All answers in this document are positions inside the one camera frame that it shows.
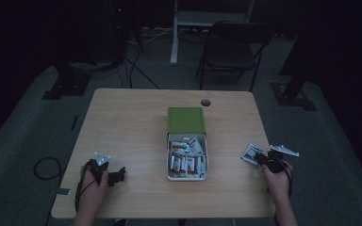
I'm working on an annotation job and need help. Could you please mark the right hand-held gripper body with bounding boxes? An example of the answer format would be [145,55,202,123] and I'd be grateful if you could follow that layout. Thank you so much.
[258,144,301,174]

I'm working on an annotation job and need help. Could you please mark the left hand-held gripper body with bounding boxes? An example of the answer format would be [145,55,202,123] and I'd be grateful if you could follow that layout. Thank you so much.
[87,152,117,186]

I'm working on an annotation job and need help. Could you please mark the white sachet with coloured print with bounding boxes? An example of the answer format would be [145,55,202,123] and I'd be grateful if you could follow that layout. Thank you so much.
[240,142,266,167]

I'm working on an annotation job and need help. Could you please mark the green box with batteries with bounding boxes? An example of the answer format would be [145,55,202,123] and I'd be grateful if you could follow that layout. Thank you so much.
[166,132,209,183]

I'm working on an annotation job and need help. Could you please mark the person's right hand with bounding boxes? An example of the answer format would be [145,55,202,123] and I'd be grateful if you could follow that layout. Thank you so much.
[261,160,294,200]

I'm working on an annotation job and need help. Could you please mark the person's left hand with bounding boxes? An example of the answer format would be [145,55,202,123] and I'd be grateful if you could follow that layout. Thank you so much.
[80,161,110,210]

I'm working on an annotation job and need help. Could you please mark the small black floor strip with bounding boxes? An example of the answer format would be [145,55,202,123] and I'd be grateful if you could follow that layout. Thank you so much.
[70,115,80,132]

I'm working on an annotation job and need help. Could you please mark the pile of white sachets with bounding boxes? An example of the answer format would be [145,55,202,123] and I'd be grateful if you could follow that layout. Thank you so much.
[169,135,207,179]

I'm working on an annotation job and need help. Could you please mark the black folding chair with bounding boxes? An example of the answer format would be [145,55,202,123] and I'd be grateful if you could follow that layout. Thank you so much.
[195,20,276,92]

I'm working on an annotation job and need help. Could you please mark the dark equipment rack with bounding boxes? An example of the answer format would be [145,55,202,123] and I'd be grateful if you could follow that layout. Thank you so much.
[105,0,131,65]

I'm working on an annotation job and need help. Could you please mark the right hand-held gripper cable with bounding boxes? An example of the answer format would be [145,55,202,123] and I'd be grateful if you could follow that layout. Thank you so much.
[265,159,295,199]

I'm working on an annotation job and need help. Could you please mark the hand-held gripper cable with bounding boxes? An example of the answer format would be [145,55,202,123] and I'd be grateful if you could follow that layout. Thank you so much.
[265,159,295,199]
[74,161,97,213]

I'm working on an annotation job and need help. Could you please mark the left hand-held gripper cable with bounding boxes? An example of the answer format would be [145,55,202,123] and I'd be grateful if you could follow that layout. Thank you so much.
[74,161,97,213]

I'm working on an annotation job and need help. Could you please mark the coiled black floor cable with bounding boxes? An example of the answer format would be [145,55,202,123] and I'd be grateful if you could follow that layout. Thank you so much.
[32,156,65,182]

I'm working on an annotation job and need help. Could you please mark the black stand with base plate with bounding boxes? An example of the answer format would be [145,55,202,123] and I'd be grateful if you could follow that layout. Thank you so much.
[270,0,319,112]
[41,60,92,101]

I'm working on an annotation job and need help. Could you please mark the black floor cables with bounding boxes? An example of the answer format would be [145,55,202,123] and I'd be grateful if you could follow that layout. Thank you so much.
[117,40,162,90]

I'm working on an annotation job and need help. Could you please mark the white floor cable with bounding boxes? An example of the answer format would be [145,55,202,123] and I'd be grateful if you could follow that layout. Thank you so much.
[127,27,174,45]

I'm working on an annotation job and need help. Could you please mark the white desk frame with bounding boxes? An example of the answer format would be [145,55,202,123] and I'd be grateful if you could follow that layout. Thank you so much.
[169,0,256,66]

